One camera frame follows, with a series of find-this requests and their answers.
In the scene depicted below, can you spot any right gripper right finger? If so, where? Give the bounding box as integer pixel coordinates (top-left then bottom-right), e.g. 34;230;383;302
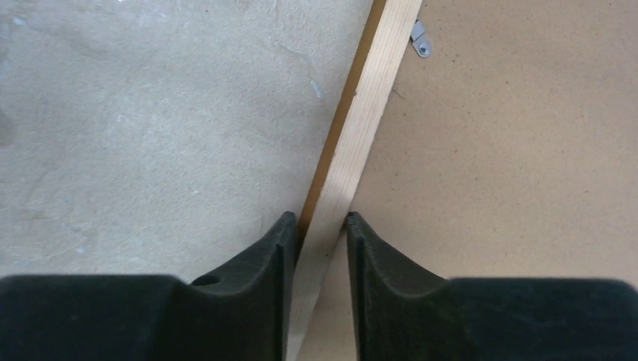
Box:
345;212;637;360

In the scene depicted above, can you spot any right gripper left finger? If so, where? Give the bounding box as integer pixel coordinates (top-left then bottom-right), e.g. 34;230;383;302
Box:
1;212;297;360

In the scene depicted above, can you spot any wooden picture frame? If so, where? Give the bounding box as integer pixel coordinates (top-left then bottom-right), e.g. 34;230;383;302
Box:
286;0;422;360

